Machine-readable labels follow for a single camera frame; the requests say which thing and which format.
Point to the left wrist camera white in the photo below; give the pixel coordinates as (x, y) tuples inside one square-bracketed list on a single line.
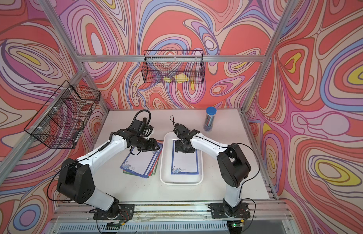
[(148, 129)]

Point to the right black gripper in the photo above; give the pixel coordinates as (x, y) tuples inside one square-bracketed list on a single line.
[(177, 147)]

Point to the blue lid pen tube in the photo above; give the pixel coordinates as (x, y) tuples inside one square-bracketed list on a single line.
[(209, 118)]

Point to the black wire basket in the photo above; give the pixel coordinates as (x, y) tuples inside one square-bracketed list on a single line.
[(61, 120), (159, 63)]

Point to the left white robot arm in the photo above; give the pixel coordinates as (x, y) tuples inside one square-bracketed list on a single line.
[(76, 176)]

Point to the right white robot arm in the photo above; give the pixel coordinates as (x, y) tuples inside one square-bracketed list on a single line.
[(233, 164)]

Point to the left black wire basket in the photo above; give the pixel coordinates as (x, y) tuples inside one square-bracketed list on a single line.
[(61, 120)]

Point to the yellow sticky note large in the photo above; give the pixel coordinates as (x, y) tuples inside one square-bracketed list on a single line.
[(181, 78)]

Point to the back black wire basket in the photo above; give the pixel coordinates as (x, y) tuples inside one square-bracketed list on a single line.
[(159, 63)]

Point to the yellow sticky note small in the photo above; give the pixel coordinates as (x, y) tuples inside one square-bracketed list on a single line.
[(167, 79)]

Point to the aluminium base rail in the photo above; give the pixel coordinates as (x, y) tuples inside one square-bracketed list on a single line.
[(266, 217)]

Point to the white plastic storage tray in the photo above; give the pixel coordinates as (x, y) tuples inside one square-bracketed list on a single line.
[(165, 172)]

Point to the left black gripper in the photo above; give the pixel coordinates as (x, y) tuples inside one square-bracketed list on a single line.
[(152, 145)]

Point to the blue stationery sheet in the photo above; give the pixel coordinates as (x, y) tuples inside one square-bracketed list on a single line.
[(184, 163), (141, 164)]

